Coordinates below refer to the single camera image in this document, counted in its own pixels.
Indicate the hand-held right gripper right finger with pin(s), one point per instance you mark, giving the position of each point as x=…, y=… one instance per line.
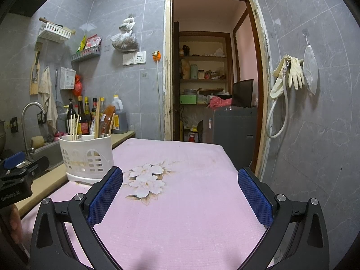
x=254, y=197

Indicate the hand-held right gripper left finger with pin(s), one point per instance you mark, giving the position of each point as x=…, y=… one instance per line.
x=105, y=197

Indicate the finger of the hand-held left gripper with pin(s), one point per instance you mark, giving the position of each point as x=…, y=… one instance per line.
x=14, y=160
x=36, y=166

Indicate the white plastic utensil holder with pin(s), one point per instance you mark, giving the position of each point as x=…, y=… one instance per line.
x=84, y=146

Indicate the steel sink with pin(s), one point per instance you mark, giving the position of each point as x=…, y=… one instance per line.
x=47, y=152

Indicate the round loofah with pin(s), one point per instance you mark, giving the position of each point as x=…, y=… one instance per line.
x=37, y=142

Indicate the steel scrubber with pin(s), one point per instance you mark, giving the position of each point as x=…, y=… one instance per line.
x=49, y=137

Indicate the chrome faucet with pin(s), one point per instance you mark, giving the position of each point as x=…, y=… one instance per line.
x=24, y=123

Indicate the pink sponge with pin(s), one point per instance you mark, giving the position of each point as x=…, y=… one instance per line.
x=60, y=134

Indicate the dark pump bottle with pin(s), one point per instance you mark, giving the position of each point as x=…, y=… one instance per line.
x=69, y=118

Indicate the tall soy sauce bottle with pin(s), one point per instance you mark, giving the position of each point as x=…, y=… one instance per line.
x=83, y=123

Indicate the grey cabinet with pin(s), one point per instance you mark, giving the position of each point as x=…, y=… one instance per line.
x=236, y=135

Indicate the pink floral tablecloth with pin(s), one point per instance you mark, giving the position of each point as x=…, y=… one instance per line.
x=182, y=216

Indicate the stained dish cloth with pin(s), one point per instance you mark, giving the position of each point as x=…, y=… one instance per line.
x=46, y=90

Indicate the orange packet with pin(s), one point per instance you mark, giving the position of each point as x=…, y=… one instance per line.
x=107, y=118

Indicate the yellow cap sauce bottle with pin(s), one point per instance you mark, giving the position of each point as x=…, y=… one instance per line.
x=87, y=104

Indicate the oil jug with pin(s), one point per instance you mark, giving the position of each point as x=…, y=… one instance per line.
x=121, y=118

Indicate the red neck sauce bottle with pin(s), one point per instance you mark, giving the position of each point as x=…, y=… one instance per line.
x=94, y=109

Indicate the red white bottle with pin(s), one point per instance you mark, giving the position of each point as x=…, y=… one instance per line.
x=192, y=137

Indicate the wooden knife rack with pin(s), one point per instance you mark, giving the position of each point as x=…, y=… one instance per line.
x=35, y=76

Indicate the clear yellow cap bottle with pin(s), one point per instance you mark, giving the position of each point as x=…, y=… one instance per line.
x=102, y=107

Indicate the red plastic bag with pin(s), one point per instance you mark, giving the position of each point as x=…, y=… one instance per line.
x=78, y=87

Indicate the red cloth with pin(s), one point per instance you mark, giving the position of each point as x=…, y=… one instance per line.
x=219, y=102

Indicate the black monitor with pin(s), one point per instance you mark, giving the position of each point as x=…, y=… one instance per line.
x=243, y=94

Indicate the cream rubber glove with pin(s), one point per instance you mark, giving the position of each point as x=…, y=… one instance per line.
x=296, y=73
x=278, y=84

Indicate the green box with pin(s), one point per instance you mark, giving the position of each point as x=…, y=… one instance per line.
x=188, y=99

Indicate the yellow green packet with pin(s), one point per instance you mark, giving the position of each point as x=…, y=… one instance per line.
x=82, y=44

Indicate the red packet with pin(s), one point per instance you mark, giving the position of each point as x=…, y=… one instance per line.
x=93, y=41

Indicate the clear plastic bag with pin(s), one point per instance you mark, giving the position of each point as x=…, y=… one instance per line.
x=310, y=67

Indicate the wooden shelf unit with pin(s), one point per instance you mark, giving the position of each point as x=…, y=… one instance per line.
x=204, y=57

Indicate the plastic bag of dried goods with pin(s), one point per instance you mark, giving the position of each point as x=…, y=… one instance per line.
x=125, y=40

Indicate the black wall outlet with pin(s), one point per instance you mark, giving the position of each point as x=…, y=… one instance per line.
x=42, y=117
x=14, y=125

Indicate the white wall box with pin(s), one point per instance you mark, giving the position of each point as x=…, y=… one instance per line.
x=67, y=78

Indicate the grey wall shelf basket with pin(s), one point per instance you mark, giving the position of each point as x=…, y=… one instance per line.
x=85, y=54

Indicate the white wall basket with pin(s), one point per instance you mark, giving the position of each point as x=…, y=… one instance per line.
x=54, y=32

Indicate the white wall switch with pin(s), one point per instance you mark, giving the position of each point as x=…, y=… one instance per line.
x=128, y=59

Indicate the white wall socket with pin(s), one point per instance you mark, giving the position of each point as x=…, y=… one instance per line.
x=140, y=57

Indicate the wooden door frame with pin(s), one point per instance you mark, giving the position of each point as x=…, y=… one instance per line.
x=168, y=62

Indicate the orange wall hook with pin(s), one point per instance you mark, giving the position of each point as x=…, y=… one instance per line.
x=156, y=56

